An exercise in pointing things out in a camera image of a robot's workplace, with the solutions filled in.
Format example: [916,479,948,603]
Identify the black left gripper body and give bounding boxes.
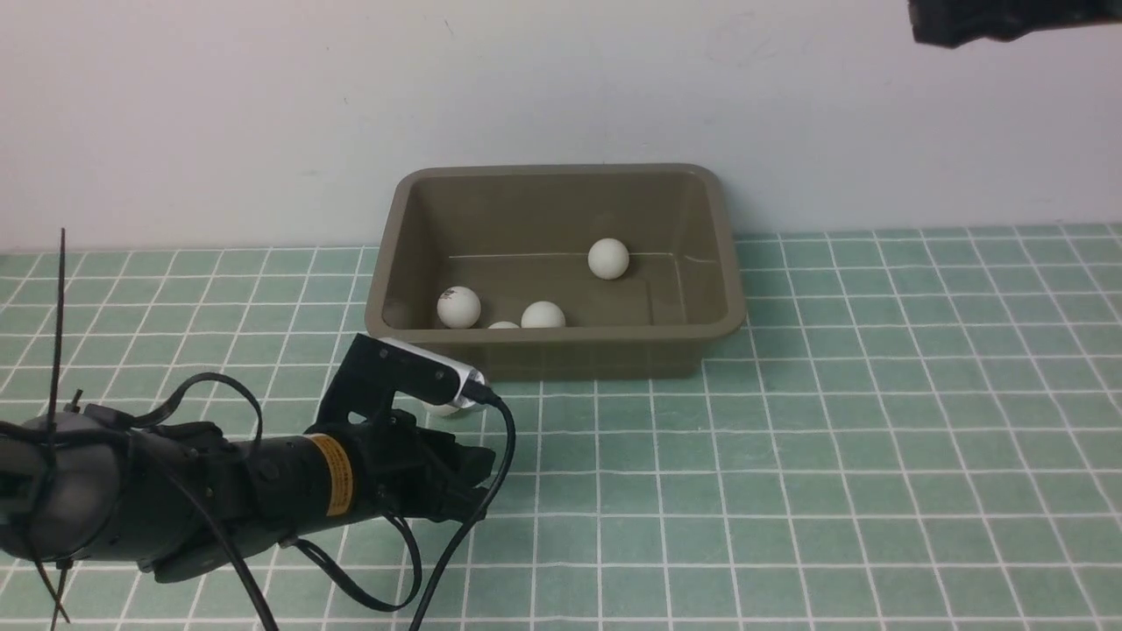
[347,413,457,522]

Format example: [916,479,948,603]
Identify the plain white ball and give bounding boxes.
[586,238,629,280]

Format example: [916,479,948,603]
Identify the olive plastic bin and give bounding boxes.
[365,163,747,382]

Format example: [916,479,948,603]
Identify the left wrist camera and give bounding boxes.
[314,333,490,427]

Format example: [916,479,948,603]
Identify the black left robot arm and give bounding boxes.
[3,413,496,584]

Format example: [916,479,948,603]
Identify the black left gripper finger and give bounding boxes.
[412,487,490,523]
[430,435,497,490]

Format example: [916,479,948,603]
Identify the black zip tie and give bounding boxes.
[46,228,67,441]

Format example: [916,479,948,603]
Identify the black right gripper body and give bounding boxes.
[908,1,1121,47]

